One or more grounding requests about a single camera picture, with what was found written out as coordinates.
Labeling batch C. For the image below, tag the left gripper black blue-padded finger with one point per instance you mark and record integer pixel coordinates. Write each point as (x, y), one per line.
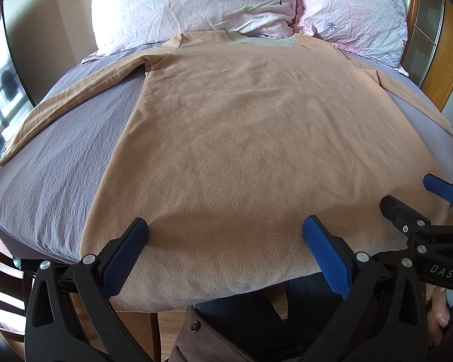
(382, 316)
(53, 329)

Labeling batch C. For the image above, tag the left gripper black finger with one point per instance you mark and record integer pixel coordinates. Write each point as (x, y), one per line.
(405, 219)

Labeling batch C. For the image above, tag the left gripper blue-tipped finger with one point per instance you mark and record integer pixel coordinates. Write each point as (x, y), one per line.
(439, 187)

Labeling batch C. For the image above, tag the tan long-sleeve shirt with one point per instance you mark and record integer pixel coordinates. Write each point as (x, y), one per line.
(232, 135)

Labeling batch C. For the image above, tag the person's hand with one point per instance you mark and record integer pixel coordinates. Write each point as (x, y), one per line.
(437, 316)

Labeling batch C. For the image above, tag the grey-purple bed sheet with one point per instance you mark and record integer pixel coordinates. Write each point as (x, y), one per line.
(47, 189)

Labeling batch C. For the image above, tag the brown trousers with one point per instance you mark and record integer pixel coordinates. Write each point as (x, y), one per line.
(246, 327)

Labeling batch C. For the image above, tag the white floral pillow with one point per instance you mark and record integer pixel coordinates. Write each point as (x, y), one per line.
(120, 25)

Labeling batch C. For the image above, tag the wooden headboard frame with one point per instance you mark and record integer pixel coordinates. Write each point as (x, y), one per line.
(428, 56)

